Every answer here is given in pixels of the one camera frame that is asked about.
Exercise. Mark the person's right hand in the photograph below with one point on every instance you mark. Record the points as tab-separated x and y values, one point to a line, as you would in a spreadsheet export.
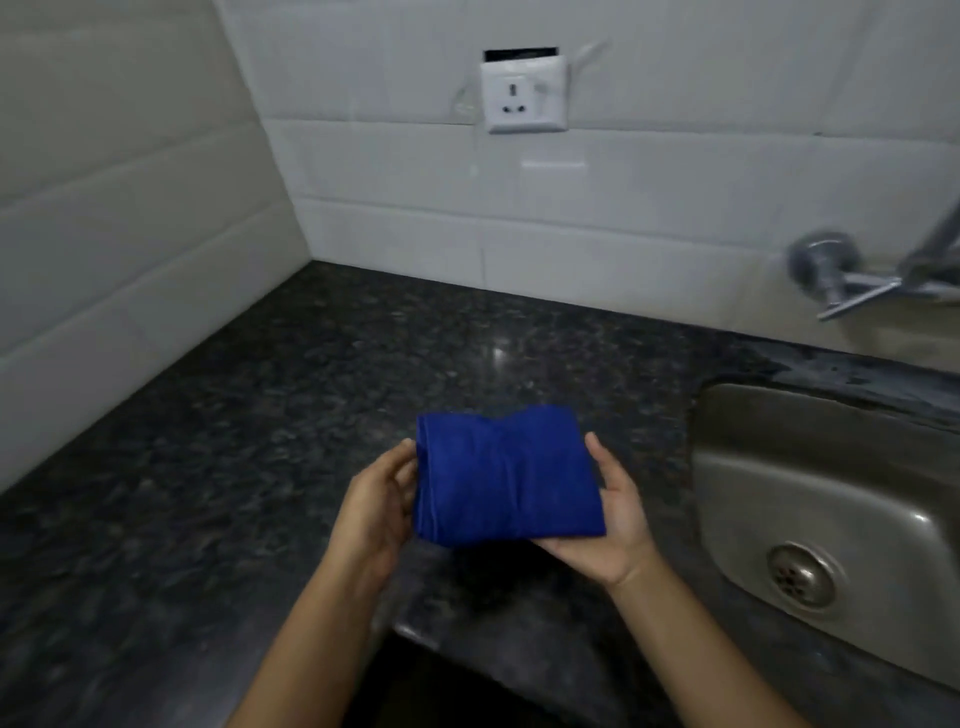
611	536

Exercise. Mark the person's left hand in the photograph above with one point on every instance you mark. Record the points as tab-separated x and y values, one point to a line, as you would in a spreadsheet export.
371	510

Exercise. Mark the person's right thumb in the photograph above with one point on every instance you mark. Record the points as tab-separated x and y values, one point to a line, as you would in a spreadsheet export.
604	469

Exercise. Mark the person's left thumb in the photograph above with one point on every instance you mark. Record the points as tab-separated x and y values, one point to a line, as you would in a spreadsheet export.
391	457

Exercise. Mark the blue cloth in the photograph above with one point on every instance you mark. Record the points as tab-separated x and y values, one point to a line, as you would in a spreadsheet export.
506	476

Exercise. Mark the person's left forearm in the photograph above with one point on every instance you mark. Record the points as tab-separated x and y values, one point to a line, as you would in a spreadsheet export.
304	645

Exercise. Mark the person's right forearm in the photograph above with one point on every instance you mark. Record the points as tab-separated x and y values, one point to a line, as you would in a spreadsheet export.
701	652

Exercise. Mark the stainless steel sink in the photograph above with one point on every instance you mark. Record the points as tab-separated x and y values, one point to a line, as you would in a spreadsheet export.
817	510

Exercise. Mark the metal sink drain strainer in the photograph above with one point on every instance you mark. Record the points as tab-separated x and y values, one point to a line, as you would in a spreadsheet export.
801	575

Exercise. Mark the chrome wall tap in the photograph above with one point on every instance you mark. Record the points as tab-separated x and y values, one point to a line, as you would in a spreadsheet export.
870	274

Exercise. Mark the white wall power socket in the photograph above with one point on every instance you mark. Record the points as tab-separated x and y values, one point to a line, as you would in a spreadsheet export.
523	94

